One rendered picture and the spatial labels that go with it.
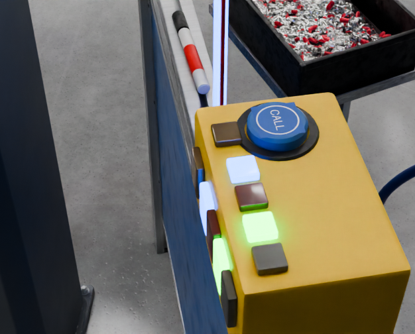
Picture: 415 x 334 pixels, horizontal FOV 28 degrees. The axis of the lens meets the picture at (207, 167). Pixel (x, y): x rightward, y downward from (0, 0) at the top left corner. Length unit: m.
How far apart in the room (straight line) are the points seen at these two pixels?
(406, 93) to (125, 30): 0.82
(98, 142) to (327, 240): 1.64
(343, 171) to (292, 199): 0.04
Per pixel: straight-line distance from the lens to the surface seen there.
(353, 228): 0.50
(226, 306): 0.49
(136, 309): 1.76
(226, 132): 0.54
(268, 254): 0.47
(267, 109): 0.55
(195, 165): 0.55
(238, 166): 0.52
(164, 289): 1.79
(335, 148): 0.54
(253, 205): 0.50
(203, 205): 0.53
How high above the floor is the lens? 1.45
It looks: 46 degrees down
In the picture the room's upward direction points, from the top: straight up
